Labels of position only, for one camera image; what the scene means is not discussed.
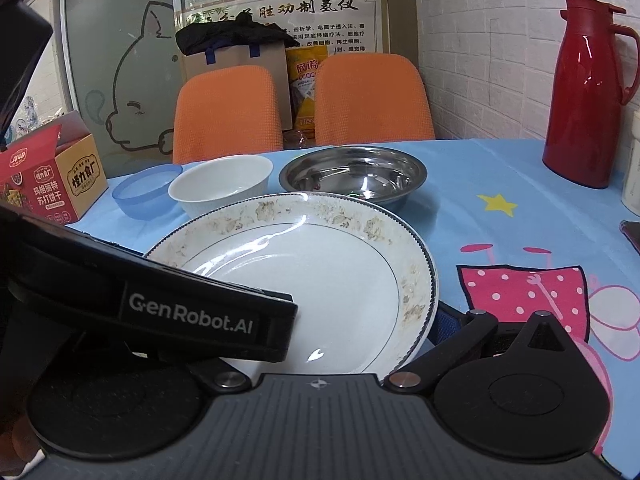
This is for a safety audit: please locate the frosted glass panel with cat drawing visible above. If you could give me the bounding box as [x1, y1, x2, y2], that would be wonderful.
[59, 0, 182, 181]

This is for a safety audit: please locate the white ceramic bowl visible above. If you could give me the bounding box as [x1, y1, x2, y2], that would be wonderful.
[167, 154, 274, 219]

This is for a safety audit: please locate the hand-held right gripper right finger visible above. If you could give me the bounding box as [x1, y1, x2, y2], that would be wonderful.
[382, 304, 590, 395]

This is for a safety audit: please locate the cardboard box with blue handles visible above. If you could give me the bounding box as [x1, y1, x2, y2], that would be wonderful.
[179, 42, 294, 132]

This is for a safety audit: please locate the blue plastic bowl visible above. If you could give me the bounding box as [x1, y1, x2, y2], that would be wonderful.
[111, 164, 184, 221]

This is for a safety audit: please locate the floral rimmed white plate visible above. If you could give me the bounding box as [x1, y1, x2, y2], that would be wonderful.
[142, 192, 439, 377]

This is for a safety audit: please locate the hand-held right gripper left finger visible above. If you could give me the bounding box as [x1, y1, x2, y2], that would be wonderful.
[189, 357, 254, 394]

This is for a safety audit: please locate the blue printed tablecloth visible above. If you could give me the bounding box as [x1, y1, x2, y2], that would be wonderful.
[64, 137, 640, 477]

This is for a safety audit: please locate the white container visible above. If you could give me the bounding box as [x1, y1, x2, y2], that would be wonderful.
[620, 110, 640, 212]

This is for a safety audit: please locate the red and tan cracker box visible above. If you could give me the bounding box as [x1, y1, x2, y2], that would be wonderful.
[0, 110, 110, 225]

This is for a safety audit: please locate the red thermos jug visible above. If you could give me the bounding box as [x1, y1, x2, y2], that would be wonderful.
[542, 0, 640, 190]

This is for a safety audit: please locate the dark object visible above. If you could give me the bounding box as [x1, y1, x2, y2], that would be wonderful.
[0, 0, 54, 152]

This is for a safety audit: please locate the yellow snack bag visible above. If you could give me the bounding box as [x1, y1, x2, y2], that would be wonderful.
[285, 44, 331, 134]

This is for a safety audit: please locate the dark phone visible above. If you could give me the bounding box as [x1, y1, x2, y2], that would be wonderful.
[619, 218, 640, 257]

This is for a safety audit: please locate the orange chair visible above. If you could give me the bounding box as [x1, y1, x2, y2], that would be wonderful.
[172, 65, 285, 164]
[313, 53, 436, 147]

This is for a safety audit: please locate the wall poster with black writing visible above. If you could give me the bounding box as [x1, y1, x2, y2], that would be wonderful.
[172, 0, 391, 57]

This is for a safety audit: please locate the stainless steel bowl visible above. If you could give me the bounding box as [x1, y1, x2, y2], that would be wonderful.
[278, 145, 429, 214]

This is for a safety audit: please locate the black cloth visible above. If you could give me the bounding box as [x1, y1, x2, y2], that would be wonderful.
[174, 19, 300, 57]

